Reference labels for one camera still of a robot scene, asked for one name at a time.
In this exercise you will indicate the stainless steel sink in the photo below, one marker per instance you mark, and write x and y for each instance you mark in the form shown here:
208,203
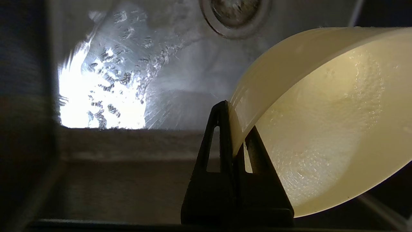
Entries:
128,161

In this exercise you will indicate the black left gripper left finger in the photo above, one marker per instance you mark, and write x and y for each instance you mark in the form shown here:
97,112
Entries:
206,193

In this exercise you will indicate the round metal sink drain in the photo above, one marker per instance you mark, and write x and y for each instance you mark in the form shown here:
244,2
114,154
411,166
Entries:
235,14

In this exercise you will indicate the yellow bowl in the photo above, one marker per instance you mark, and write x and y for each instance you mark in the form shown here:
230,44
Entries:
322,129

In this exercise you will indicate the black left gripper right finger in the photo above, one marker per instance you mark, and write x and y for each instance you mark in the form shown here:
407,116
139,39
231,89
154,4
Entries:
260,193

